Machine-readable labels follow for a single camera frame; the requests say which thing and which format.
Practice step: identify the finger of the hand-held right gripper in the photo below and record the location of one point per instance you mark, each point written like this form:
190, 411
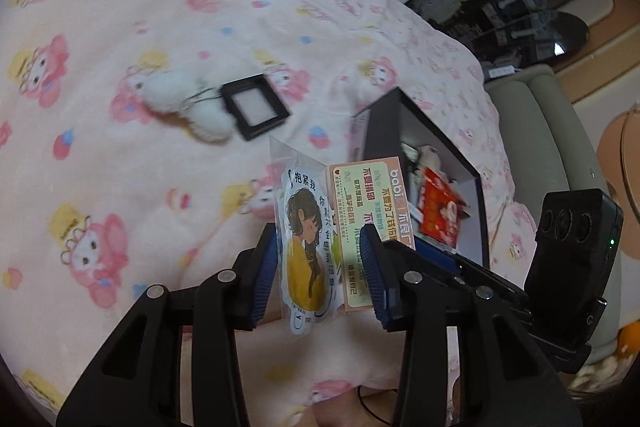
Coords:
435, 257

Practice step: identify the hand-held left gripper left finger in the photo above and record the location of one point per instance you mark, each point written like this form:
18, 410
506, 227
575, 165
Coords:
265, 277

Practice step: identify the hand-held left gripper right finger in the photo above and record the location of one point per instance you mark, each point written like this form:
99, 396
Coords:
375, 277

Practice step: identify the cartoon girl sticker packet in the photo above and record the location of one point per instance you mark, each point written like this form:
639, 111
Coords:
300, 232

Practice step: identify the pink green card packet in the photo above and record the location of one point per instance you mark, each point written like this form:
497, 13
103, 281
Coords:
350, 207

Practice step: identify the black storage box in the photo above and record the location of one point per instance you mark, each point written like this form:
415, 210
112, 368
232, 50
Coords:
430, 127

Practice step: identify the red packet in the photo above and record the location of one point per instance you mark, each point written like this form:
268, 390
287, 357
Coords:
442, 212

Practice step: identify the orange round table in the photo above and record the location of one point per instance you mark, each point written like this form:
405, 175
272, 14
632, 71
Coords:
620, 167

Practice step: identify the grey green armchair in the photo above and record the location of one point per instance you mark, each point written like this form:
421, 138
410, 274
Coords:
540, 132

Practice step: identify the pink printed blanket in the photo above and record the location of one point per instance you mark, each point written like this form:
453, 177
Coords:
125, 7

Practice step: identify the small black frame box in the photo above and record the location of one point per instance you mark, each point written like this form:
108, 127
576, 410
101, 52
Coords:
227, 89

